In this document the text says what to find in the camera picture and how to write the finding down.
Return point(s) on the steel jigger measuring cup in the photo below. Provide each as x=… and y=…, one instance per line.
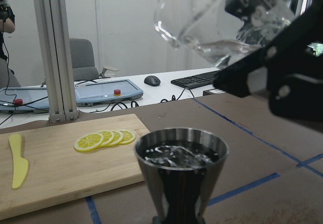
x=180, y=167

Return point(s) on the black computer mouse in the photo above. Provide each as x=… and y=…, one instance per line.
x=152, y=80

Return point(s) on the aluminium frame post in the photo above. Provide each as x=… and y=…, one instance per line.
x=52, y=25

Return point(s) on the bamboo cutting board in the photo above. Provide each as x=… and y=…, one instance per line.
x=58, y=173

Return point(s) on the blue teach pendant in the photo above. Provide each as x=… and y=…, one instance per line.
x=91, y=94
x=19, y=100

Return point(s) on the blue teach pendant left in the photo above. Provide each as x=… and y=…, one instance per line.
x=19, y=100

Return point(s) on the grey office chair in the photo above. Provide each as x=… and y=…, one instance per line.
x=83, y=62

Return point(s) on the yellow plastic knife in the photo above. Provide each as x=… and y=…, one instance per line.
x=20, y=164

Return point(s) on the small glass beaker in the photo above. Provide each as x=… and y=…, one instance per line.
x=204, y=27

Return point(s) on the front lemon slice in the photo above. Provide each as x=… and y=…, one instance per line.
x=88, y=142

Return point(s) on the seated operator in black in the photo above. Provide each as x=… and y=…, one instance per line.
x=8, y=78

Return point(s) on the lemon slice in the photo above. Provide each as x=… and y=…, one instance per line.
x=88, y=142
x=107, y=137
x=128, y=137
x=118, y=137

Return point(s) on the black keyboard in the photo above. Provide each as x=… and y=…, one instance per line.
x=195, y=81

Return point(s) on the blue teach pendant right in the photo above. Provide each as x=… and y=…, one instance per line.
x=91, y=94

